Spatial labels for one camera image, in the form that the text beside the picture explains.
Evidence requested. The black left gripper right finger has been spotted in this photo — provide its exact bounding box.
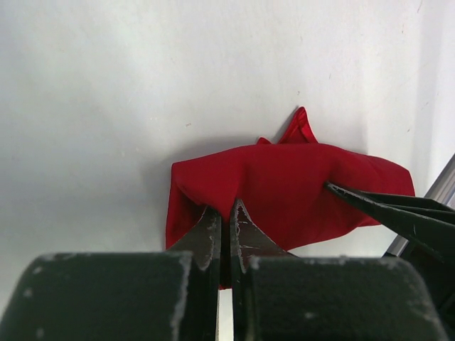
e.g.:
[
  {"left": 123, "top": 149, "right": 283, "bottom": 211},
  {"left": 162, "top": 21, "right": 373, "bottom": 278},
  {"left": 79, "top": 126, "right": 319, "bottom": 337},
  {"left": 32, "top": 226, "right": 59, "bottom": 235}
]
[{"left": 230, "top": 200, "right": 449, "bottom": 340}]

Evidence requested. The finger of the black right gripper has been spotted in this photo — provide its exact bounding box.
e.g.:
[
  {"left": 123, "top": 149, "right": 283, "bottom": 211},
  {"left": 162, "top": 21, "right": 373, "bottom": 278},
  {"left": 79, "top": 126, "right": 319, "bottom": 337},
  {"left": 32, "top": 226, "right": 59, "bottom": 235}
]
[
  {"left": 355, "top": 190, "right": 454, "bottom": 227},
  {"left": 325, "top": 182, "right": 454, "bottom": 264}
]

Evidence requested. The right aluminium frame post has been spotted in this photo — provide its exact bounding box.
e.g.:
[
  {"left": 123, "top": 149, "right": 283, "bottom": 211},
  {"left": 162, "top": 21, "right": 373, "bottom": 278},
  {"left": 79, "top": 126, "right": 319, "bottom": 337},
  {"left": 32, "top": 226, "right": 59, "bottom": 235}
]
[{"left": 385, "top": 151, "right": 455, "bottom": 257}]

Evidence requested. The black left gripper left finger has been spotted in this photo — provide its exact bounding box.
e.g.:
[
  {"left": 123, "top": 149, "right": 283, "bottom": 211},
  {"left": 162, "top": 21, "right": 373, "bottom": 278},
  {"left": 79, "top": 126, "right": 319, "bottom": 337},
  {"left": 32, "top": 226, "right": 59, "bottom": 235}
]
[{"left": 1, "top": 208, "right": 222, "bottom": 340}]

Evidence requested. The red cloth napkin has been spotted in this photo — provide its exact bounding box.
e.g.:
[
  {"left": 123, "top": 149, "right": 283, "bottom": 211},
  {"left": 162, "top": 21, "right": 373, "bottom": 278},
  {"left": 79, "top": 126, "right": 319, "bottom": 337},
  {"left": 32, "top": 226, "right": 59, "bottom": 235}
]
[{"left": 165, "top": 106, "right": 416, "bottom": 291}]

